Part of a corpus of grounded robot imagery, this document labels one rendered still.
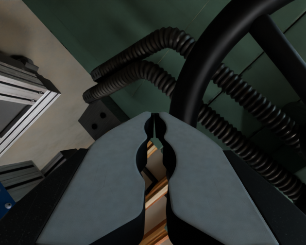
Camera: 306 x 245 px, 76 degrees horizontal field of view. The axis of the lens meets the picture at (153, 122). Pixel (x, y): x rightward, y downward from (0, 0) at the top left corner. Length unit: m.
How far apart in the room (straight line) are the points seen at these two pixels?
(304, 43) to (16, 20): 0.89
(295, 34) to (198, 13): 0.15
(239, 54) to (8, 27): 0.82
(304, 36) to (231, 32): 0.21
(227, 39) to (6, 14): 0.84
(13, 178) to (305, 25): 0.68
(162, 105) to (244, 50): 0.17
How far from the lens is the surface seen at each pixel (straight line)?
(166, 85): 0.24
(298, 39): 0.37
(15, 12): 0.94
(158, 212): 3.52
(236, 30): 0.18
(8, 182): 0.62
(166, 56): 0.38
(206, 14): 0.38
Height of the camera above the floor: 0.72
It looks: 8 degrees down
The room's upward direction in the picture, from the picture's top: 137 degrees clockwise
